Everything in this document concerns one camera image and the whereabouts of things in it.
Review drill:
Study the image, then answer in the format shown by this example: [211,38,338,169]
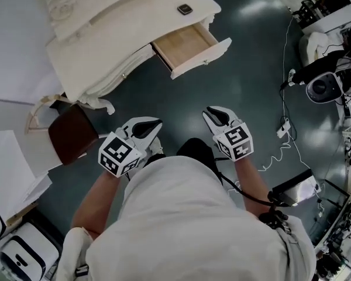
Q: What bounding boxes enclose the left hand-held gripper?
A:
[98,116,163,177]

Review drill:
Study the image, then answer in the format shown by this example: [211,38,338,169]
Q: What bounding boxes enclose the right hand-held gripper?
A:
[202,106,254,161]

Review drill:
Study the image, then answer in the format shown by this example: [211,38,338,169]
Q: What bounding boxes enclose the large white wooden drawer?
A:
[150,22,232,80]

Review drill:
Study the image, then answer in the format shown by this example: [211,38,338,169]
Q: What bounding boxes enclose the small black square device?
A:
[177,4,194,16]

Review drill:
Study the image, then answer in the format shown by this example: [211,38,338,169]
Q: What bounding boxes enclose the person's right forearm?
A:
[233,156,274,213]

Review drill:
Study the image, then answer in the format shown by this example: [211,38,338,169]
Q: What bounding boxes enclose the person's left forearm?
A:
[71,168,132,237]

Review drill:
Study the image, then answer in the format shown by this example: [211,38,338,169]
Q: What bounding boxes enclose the cream white dressing table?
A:
[32,0,222,116]

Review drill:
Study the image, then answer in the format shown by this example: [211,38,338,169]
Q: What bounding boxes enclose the person's left white shoe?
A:
[148,136,164,157]

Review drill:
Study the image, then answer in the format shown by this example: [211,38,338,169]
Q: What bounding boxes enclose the person's black trousers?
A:
[143,138,220,174]

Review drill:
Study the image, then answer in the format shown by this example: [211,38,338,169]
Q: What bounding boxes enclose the white power strip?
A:
[276,118,292,138]

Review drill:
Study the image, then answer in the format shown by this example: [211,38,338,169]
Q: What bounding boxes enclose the cream chair with brown seat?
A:
[23,94,106,166]

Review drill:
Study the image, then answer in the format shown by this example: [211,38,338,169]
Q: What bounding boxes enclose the person's white shirt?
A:
[63,155,316,281]

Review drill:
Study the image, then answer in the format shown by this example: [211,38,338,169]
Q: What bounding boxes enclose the white fabric bundle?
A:
[298,31,330,67]

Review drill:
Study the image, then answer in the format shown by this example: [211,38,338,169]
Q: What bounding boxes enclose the black crate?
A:
[295,0,317,28]

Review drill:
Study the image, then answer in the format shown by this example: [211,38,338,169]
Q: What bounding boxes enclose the black framed glass panel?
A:
[308,179,351,247]

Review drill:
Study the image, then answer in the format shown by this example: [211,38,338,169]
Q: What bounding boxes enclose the white cardboard box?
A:
[0,130,53,213]

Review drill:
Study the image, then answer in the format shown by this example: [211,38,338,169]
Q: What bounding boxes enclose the white box appliance black trim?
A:
[0,224,61,281]

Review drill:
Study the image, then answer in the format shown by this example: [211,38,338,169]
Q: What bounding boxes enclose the white power cable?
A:
[259,9,325,216]

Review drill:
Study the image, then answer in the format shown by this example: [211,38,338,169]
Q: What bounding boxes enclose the black cable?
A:
[215,156,274,207]

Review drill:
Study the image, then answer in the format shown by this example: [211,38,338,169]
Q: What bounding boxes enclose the white round camera device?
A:
[306,71,345,104]

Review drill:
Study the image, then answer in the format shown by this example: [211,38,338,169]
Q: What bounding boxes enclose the black screen mount bracket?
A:
[259,208,290,231]

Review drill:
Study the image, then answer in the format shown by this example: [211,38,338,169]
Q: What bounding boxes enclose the grey shoulder strap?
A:
[276,225,300,281]

